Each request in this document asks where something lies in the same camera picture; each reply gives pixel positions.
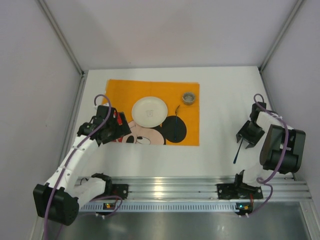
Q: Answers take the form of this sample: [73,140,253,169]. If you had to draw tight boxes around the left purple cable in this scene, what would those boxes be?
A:
[42,93,123,240]

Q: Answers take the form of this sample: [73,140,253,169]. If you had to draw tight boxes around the blue fork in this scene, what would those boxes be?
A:
[174,105,180,141]

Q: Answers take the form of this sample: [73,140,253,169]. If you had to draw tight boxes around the blue spoon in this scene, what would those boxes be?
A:
[233,141,243,164]

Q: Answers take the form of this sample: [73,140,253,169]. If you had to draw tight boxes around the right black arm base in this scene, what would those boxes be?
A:
[216,183,264,200]

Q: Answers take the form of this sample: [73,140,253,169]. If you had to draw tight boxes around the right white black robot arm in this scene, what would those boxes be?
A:
[235,101,306,186]

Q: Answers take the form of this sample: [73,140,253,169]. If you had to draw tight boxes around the aluminium mounting rail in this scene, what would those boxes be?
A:
[76,173,311,202]

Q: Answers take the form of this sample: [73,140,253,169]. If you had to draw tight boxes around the orange cartoon mouse placemat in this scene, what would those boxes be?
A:
[105,79,200,146]

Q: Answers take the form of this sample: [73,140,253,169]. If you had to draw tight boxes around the cream round plate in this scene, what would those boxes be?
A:
[131,96,168,128]

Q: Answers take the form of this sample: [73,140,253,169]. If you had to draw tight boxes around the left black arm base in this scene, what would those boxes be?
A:
[92,183,129,200]

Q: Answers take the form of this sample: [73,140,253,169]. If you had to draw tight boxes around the slotted grey cable duct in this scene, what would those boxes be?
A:
[79,201,252,213]

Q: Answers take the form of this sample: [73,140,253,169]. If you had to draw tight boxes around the speckled ceramic cup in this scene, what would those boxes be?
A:
[182,92,196,106]

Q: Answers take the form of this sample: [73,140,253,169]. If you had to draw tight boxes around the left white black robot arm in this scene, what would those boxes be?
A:
[33,105,131,226]

